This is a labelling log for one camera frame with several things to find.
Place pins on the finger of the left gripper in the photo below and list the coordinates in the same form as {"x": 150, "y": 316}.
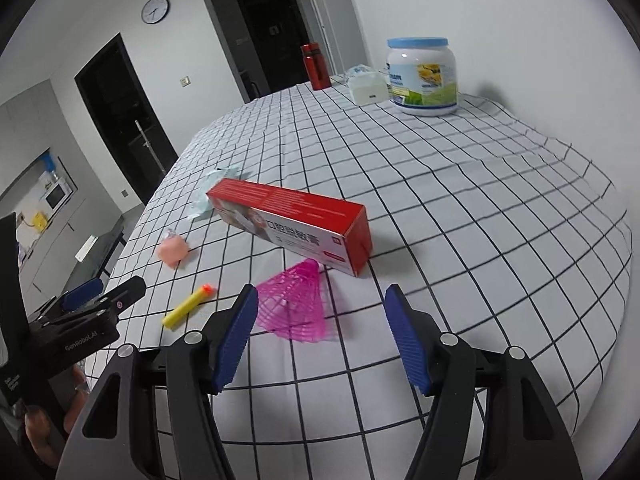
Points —
{"x": 81, "y": 295}
{"x": 99, "y": 316}

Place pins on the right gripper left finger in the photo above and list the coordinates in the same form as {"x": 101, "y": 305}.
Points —
{"x": 116, "y": 435}

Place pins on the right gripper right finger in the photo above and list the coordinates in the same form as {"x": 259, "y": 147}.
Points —
{"x": 524, "y": 435}

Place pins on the pink plastic shuttlecock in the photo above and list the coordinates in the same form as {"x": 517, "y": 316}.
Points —
{"x": 290, "y": 303}

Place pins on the person's hand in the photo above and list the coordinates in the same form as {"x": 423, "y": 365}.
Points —
{"x": 38, "y": 426}

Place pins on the black glass coffee table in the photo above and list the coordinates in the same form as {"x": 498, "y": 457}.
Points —
{"x": 95, "y": 265}

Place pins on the white book on table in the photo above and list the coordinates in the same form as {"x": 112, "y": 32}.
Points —
{"x": 82, "y": 252}

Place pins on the yellow box on counter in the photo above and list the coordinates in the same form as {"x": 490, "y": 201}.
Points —
{"x": 40, "y": 222}

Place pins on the white microwave oven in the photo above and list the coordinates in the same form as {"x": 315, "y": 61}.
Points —
{"x": 56, "y": 195}

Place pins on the pink pig toy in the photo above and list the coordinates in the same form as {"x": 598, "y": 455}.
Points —
{"x": 172, "y": 249}

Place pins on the yellow foam dart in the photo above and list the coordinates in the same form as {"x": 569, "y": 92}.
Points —
{"x": 177, "y": 314}

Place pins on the white checked tablecloth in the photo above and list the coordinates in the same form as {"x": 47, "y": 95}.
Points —
{"x": 505, "y": 236}

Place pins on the red toothpaste box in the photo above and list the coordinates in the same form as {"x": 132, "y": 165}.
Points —
{"x": 333, "y": 232}

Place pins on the red thermos bottle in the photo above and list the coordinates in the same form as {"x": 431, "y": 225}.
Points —
{"x": 315, "y": 65}

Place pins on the white tissue box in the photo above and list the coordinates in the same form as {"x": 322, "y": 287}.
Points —
{"x": 366, "y": 85}

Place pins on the white blue-lid jar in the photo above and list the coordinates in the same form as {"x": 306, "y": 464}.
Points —
{"x": 422, "y": 75}

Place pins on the round wall clock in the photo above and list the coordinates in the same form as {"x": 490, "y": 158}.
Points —
{"x": 154, "y": 11}

